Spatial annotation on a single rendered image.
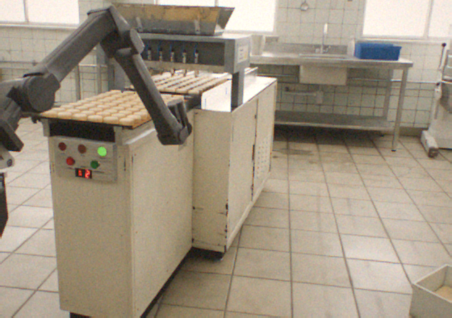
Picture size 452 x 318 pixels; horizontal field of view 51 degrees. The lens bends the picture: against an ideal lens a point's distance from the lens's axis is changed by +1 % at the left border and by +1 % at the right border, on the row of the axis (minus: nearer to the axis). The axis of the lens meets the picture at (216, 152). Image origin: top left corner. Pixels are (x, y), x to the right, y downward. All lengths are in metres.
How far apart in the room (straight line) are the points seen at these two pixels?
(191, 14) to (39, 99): 1.35
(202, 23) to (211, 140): 0.56
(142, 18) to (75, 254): 1.16
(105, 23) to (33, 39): 4.90
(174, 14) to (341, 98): 3.49
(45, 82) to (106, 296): 1.12
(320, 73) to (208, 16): 2.71
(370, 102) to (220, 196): 3.47
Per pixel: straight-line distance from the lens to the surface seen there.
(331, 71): 4.84
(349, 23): 5.45
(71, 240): 1.94
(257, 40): 4.85
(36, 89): 1.05
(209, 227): 2.46
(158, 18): 2.36
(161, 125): 1.50
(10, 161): 1.04
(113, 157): 1.68
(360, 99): 5.56
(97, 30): 1.27
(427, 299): 2.34
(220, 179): 2.34
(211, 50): 2.31
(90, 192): 1.81
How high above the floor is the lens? 1.30
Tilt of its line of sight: 17 degrees down
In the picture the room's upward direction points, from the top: 2 degrees clockwise
